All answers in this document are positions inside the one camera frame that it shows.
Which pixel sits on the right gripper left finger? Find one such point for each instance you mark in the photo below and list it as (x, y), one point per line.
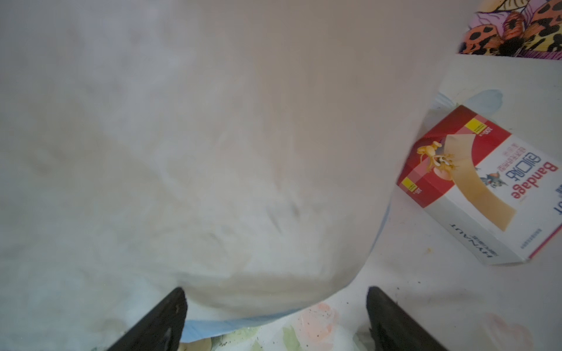
(160, 329)

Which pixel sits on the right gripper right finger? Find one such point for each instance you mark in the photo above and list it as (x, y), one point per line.
(393, 329)

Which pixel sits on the red white bandage box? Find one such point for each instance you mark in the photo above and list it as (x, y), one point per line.
(496, 194)

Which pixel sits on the white lined trash bin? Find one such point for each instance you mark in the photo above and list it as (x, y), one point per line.
(245, 151)

